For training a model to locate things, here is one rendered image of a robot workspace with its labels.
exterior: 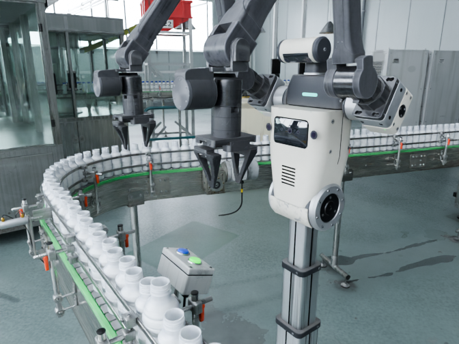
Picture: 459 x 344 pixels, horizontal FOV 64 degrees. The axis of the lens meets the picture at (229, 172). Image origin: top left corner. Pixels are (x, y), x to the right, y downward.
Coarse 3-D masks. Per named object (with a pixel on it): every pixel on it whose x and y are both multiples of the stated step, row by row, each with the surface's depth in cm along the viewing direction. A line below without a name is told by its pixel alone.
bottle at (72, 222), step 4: (72, 208) 115; (76, 208) 116; (80, 208) 114; (72, 212) 113; (76, 212) 113; (72, 216) 113; (68, 220) 114; (72, 220) 113; (76, 220) 113; (68, 224) 113; (72, 224) 113; (76, 224) 113; (72, 228) 113; (68, 232) 114; (72, 232) 113; (76, 248) 115; (76, 252) 115
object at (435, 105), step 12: (432, 60) 597; (444, 60) 604; (456, 60) 613; (432, 72) 604; (444, 72) 611; (456, 72) 620; (432, 84) 610; (444, 84) 618; (456, 84) 626; (432, 96) 616; (444, 96) 625; (456, 96) 634; (432, 108) 623; (444, 108) 632; (456, 108) 640; (420, 120) 630; (432, 120) 630; (444, 120) 639; (456, 120) 648
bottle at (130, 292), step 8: (128, 272) 79; (136, 272) 80; (128, 280) 77; (136, 280) 77; (128, 288) 78; (136, 288) 78; (128, 296) 77; (136, 296) 77; (128, 304) 77; (136, 328) 79; (136, 336) 79
